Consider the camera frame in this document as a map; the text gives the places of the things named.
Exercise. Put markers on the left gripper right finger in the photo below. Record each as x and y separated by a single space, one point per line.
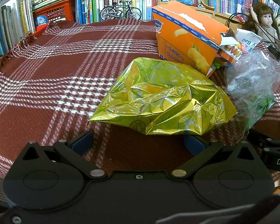
202 151

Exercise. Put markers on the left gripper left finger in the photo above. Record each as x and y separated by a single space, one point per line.
72 151

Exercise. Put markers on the yellow foil snack bag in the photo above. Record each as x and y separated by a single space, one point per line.
157 97

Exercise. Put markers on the clear plastic bag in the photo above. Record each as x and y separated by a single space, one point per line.
251 82

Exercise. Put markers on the white blue paper packet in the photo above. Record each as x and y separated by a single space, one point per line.
248 39

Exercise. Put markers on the books at left edge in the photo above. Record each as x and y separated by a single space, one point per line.
16 20

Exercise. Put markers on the red white plaid tablecloth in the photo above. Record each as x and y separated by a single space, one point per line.
51 85

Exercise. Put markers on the orange snack box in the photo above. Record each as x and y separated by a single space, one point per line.
184 36

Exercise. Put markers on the brown haired doll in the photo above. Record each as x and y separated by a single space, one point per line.
262 22

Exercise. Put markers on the red plastic basket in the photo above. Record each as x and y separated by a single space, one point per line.
62 10

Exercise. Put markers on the miniature bicycle model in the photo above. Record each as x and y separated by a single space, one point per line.
123 9

